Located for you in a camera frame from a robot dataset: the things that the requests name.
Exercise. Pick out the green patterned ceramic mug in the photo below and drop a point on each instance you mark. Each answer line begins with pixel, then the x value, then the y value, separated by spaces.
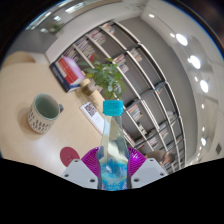
pixel 41 115

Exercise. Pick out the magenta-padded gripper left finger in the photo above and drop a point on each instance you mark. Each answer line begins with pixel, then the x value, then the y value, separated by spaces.
pixel 78 173

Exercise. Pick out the green potted plant white pot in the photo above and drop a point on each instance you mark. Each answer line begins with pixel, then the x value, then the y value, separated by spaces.
pixel 106 76

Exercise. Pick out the grey shelf unit with books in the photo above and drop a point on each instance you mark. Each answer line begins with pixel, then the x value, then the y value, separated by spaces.
pixel 146 76

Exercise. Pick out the clear bottle with teal cap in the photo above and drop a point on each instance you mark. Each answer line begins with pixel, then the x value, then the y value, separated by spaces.
pixel 113 146

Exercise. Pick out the red book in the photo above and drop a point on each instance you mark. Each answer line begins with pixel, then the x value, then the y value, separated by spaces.
pixel 68 75

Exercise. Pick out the group of ceiling lights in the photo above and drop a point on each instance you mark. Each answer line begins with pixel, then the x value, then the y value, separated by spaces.
pixel 195 61

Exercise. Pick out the pink-covered book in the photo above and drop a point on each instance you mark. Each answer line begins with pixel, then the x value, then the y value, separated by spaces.
pixel 74 66

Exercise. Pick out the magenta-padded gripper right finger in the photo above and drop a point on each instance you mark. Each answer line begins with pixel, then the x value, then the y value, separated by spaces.
pixel 148 171

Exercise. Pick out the round-backed wooden chair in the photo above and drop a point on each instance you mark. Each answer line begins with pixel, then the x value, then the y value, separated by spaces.
pixel 16 58

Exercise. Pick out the small green potted plant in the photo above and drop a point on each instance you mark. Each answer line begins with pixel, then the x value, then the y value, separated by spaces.
pixel 56 28

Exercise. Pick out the flat round red coaster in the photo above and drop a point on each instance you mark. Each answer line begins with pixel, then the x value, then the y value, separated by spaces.
pixel 68 156

